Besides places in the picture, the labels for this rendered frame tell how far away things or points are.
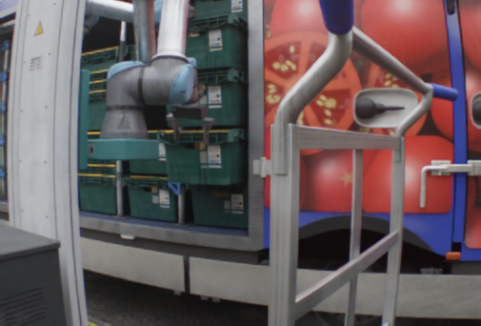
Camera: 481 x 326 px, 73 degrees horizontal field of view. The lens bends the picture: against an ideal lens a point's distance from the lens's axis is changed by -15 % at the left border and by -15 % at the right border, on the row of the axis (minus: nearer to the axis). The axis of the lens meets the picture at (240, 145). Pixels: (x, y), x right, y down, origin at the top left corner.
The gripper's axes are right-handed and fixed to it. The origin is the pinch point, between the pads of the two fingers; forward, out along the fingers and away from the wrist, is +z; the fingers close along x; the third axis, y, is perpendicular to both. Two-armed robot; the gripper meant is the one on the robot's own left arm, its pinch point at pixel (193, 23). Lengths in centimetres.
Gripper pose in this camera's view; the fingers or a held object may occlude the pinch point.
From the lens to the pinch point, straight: 185.6
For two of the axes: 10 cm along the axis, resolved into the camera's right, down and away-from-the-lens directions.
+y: -9.3, 0.0, 3.7
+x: 0.2, 10.0, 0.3
